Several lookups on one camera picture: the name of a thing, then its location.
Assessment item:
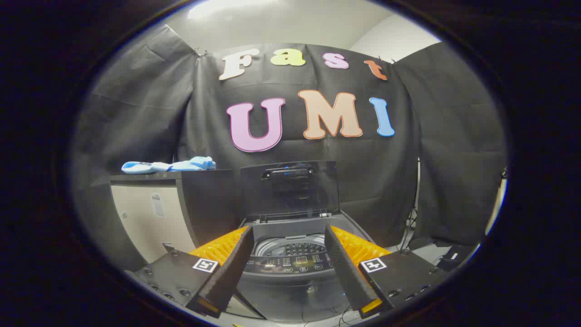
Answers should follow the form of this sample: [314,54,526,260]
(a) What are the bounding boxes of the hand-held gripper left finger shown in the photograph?
[136,226,255,318]

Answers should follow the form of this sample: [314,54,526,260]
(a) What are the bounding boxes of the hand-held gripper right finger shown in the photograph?
[325,224,448,318]

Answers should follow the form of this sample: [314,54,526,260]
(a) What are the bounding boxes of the grey washing machine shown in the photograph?
[236,209,377,324]

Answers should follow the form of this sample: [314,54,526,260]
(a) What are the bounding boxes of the light blue shirt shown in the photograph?
[121,156,216,174]

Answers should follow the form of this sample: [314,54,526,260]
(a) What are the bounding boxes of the black backdrop cloth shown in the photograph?
[73,25,507,273]

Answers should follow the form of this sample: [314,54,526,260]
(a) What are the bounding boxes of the beige cabinet with dark top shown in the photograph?
[109,169,241,265]

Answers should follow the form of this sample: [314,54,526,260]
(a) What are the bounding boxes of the black box on floor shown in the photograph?
[437,244,475,272]

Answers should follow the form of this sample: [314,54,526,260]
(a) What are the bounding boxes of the black hanging cables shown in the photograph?
[399,159,421,253]

